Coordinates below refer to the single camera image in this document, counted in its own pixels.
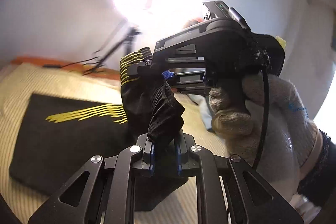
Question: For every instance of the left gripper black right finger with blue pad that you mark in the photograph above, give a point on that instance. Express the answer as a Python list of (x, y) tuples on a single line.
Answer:
[(228, 189)]

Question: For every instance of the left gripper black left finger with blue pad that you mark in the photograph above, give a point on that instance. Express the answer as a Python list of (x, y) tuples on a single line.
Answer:
[(102, 190)]

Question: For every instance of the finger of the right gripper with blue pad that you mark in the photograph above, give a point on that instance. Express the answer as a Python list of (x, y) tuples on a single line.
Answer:
[(168, 75)]

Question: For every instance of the black pants yellow stripes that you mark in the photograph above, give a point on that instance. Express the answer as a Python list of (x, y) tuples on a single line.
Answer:
[(58, 135)]

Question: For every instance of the black forearm sleeve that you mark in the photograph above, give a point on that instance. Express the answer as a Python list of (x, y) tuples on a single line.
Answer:
[(319, 183)]

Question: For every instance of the white knit gloved hand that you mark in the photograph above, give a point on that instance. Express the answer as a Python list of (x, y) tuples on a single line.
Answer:
[(292, 142)]

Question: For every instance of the black mini tripod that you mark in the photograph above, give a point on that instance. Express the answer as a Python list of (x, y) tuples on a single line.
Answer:
[(127, 39)]

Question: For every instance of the folded dark clothes stack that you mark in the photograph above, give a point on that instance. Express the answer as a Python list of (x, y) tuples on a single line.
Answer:
[(206, 114)]

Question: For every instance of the orange bed sheet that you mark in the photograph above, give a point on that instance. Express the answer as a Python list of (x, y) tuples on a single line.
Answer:
[(78, 66)]

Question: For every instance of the yellow striped bed blanket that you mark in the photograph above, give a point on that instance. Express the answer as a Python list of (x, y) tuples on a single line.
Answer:
[(17, 84)]

